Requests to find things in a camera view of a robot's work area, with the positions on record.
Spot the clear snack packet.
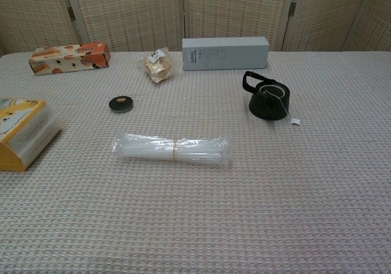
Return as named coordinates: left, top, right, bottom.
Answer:
left=139, top=46, right=175, bottom=84

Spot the black teapot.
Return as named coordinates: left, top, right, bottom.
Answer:
left=242, top=70, right=290, bottom=124

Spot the black teapot lid wooden knob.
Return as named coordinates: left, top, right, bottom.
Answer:
left=108, top=95, right=135, bottom=114

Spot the pack of white straws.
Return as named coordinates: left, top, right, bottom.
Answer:
left=110, top=132, right=232, bottom=168

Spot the long white cardboard box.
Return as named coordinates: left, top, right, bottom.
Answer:
left=181, top=37, right=271, bottom=72

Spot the woven pinkish tablecloth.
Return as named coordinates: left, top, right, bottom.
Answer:
left=0, top=51, right=391, bottom=274

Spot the woven bamboo folding screen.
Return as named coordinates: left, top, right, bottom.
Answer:
left=0, top=0, right=391, bottom=57

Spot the orange cookie box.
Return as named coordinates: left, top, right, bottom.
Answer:
left=28, top=41, right=111, bottom=76

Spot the yellow cat tissue pack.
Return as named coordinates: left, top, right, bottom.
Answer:
left=0, top=96, right=62, bottom=173

